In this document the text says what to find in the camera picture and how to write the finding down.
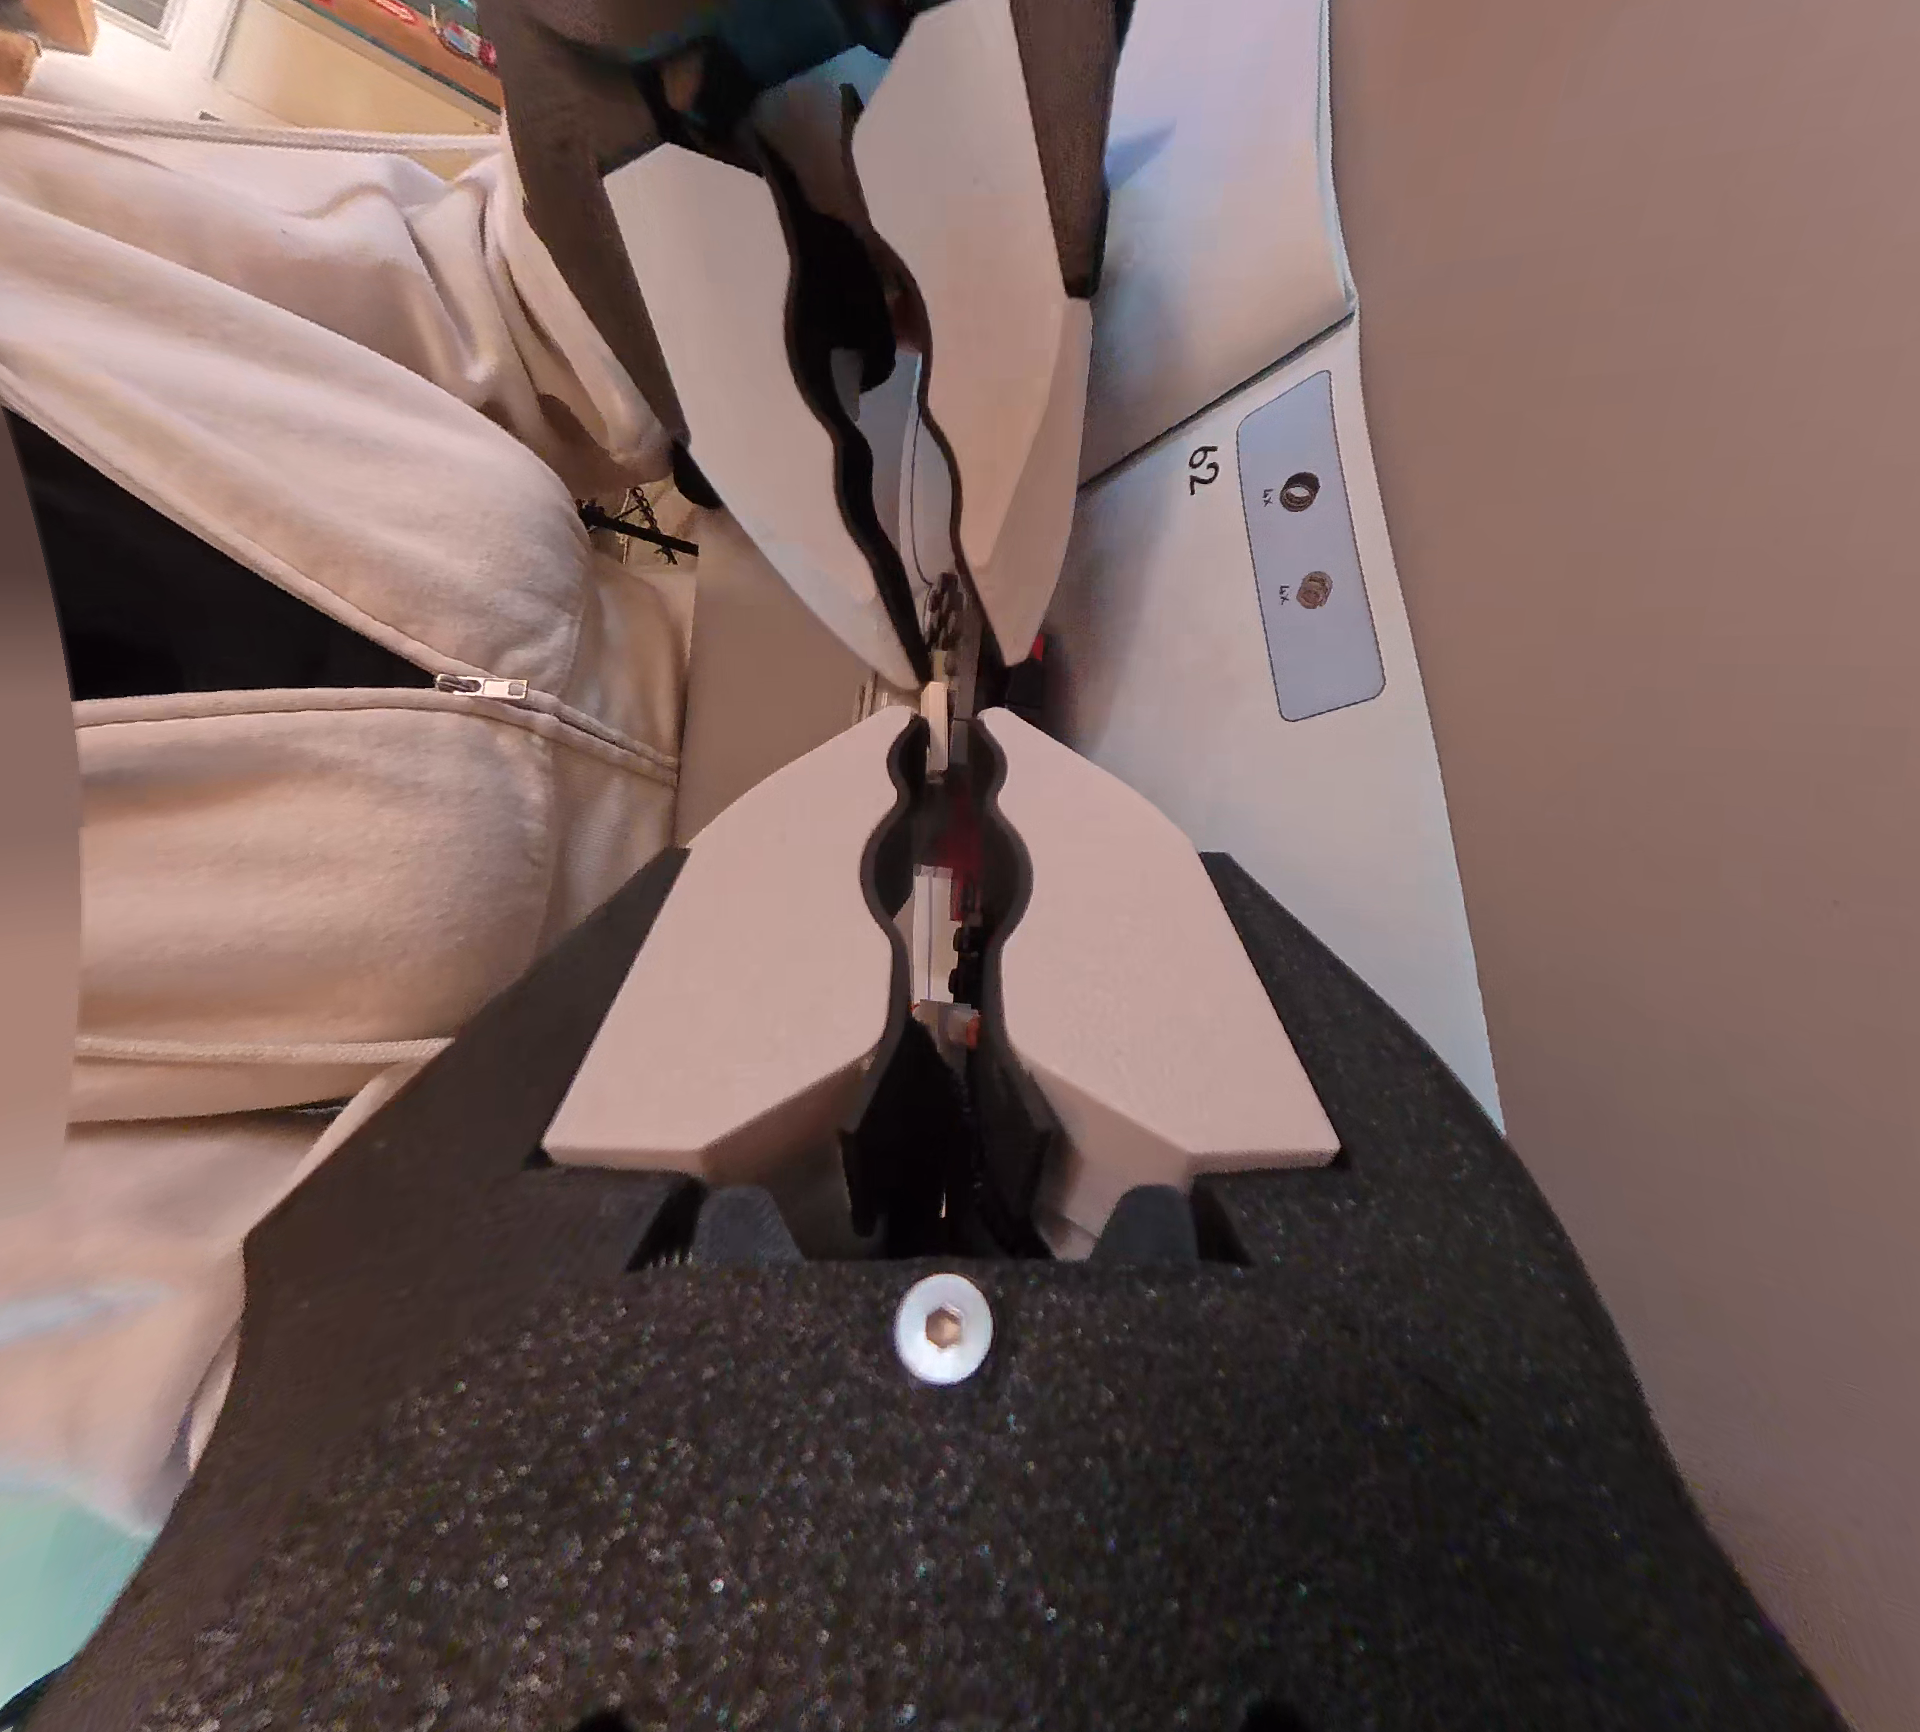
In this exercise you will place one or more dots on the grey lego vehicle model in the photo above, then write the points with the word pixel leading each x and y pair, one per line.
pixel 951 622

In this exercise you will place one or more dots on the person's left forearm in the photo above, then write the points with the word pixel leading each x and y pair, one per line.
pixel 450 247

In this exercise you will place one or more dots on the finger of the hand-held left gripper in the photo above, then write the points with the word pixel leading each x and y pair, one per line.
pixel 998 306
pixel 721 352

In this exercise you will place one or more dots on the small tan lego piece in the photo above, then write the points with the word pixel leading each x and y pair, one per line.
pixel 932 727

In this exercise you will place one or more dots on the person's torso in cream hoodie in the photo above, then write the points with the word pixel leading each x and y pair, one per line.
pixel 301 862

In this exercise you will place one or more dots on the open lego instruction booklet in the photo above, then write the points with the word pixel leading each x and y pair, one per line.
pixel 1200 862

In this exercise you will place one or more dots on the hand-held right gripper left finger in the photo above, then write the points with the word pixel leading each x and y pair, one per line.
pixel 735 982

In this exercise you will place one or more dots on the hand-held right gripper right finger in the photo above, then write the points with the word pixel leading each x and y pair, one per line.
pixel 1154 982

